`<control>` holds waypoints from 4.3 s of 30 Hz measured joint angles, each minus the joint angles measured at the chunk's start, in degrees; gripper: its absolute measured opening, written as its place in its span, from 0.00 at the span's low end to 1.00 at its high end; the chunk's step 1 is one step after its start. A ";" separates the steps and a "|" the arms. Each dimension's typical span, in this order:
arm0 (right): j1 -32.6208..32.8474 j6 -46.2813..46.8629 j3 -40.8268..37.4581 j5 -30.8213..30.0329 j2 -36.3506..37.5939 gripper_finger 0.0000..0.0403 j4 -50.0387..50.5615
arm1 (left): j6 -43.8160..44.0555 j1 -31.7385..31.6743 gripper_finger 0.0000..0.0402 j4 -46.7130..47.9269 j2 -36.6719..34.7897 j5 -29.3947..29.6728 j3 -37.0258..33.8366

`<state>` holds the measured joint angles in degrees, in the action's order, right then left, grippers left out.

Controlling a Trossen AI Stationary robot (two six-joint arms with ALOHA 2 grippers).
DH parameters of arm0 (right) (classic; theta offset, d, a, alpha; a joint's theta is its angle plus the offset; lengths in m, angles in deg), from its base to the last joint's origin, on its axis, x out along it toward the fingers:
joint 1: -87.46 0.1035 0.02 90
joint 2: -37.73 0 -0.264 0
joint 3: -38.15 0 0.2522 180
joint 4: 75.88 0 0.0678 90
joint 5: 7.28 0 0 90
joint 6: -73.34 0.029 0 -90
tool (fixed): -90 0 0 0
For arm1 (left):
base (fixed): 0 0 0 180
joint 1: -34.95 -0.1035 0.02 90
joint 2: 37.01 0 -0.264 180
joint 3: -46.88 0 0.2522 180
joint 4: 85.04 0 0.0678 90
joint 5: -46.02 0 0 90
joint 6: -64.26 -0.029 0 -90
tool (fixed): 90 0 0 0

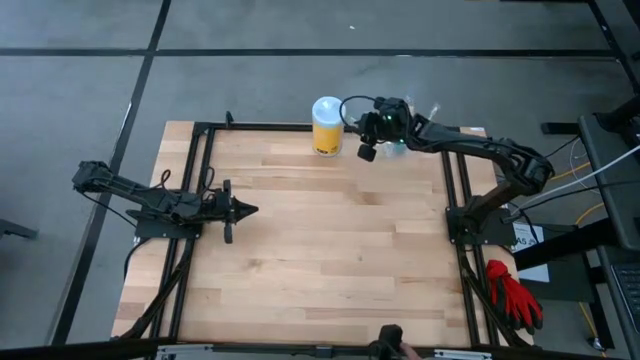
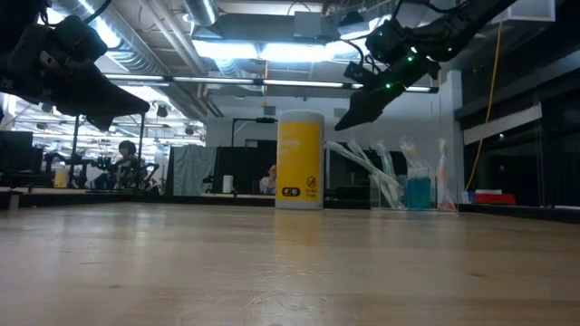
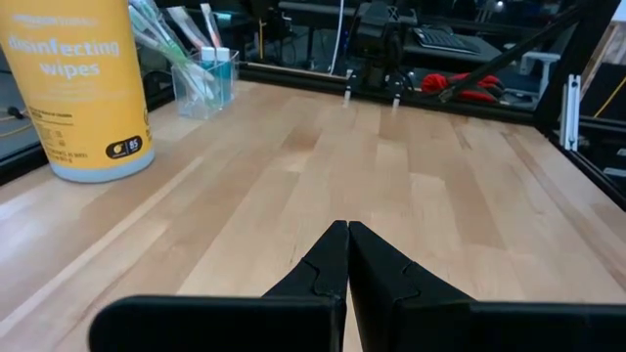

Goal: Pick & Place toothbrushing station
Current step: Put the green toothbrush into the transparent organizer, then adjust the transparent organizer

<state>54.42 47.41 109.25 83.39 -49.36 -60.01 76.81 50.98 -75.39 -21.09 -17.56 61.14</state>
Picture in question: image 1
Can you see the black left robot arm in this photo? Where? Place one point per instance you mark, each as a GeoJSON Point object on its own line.
{"type": "Point", "coordinates": [150, 197]}

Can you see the black keyboard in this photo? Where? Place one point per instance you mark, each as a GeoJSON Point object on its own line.
{"type": "Point", "coordinates": [630, 295]}

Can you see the silver metal bracket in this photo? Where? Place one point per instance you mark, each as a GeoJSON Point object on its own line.
{"type": "Point", "coordinates": [185, 350]}
{"type": "Point", "coordinates": [462, 355]}

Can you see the black aluminium table frame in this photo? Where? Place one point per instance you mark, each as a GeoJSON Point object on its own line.
{"type": "Point", "coordinates": [260, 127]}

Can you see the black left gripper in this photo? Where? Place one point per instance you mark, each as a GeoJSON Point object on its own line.
{"type": "Point", "coordinates": [223, 207]}

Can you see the black handheld device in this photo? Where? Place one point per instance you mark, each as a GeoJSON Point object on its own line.
{"type": "Point", "coordinates": [390, 337]}

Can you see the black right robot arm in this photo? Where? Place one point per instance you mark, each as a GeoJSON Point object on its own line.
{"type": "Point", "coordinates": [475, 145]}

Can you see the dark grey desk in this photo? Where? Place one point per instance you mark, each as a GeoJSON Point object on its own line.
{"type": "Point", "coordinates": [622, 225]}

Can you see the yellow wipes canister white lid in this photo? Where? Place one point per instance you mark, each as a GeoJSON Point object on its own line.
{"type": "Point", "coordinates": [327, 130]}

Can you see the red black work gloves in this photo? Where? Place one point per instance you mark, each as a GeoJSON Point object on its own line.
{"type": "Point", "coordinates": [512, 297]}

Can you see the white paper sheet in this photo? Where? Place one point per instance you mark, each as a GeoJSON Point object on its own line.
{"type": "Point", "coordinates": [535, 272]}

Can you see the grey chair leg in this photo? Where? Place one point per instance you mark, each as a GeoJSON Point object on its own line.
{"type": "Point", "coordinates": [15, 229]}

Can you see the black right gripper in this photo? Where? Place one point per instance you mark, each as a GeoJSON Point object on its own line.
{"type": "Point", "coordinates": [385, 125]}

